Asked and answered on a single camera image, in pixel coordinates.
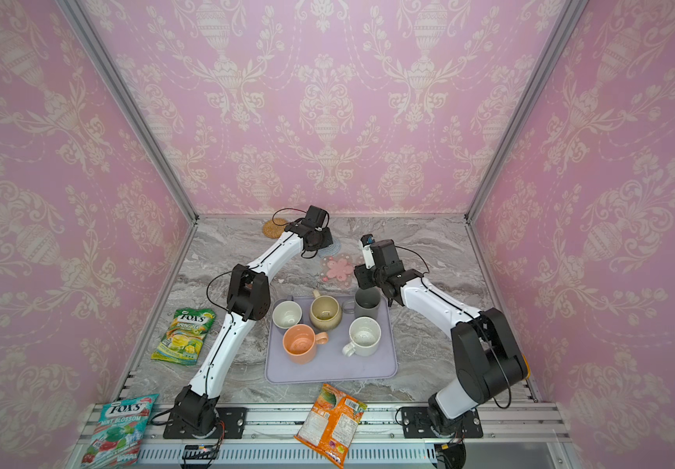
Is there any aluminium front rail frame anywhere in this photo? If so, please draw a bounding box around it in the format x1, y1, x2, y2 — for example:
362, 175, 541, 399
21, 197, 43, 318
132, 403, 581, 468

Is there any orange pink mug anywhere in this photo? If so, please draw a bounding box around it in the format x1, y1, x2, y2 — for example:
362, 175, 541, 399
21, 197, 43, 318
283, 324, 329, 365

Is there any red green Fox's candy bag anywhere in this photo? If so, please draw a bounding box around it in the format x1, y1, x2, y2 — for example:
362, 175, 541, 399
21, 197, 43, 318
81, 394, 159, 468

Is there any beige ceramic mug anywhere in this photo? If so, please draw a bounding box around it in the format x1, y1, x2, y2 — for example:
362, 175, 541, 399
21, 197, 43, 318
309, 290, 342, 331

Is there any grey mug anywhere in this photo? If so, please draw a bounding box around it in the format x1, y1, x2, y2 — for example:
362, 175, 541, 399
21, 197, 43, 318
341, 287, 382, 320

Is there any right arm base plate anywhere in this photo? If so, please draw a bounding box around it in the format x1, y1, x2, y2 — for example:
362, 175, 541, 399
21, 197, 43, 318
399, 406, 484, 439

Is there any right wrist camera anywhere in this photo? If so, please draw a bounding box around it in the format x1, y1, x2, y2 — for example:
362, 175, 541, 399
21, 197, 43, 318
361, 234, 376, 270

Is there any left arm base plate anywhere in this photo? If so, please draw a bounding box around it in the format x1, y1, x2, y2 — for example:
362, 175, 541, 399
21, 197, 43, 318
163, 406, 247, 440

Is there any lavender silicone tray mat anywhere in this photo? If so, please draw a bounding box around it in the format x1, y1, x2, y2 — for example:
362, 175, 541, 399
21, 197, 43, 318
265, 300, 398, 384

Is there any woven rattan coaster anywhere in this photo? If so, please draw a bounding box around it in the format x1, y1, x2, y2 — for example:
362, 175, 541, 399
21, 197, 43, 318
262, 218, 288, 240

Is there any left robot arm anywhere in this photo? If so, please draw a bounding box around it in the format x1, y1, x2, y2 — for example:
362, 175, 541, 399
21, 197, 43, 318
163, 205, 333, 439

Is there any orange snack bag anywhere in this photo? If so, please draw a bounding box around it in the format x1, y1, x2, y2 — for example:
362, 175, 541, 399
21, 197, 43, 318
294, 383, 368, 468

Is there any white mug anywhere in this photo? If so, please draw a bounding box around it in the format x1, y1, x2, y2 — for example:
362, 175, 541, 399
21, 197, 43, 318
342, 317, 381, 357

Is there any green yellow Fox's candy bag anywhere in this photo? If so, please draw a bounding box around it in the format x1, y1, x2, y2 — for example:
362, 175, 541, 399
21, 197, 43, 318
151, 308, 216, 365

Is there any blue woven coaster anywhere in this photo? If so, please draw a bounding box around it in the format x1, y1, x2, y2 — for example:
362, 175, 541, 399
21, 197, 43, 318
317, 238, 341, 258

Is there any pink flower coaster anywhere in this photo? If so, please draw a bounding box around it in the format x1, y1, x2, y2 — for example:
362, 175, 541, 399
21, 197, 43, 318
320, 254, 355, 287

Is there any small lavender white cup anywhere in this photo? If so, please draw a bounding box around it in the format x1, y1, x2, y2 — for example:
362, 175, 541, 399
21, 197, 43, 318
272, 300, 303, 331

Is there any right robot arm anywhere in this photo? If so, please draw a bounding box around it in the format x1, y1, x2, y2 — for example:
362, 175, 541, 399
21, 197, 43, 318
354, 234, 530, 436

